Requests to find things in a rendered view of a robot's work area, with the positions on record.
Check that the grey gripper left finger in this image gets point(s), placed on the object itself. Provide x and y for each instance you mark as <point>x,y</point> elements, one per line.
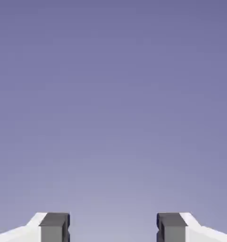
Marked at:
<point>51,229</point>

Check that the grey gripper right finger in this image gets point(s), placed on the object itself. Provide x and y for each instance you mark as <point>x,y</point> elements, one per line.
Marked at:
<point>173,229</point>

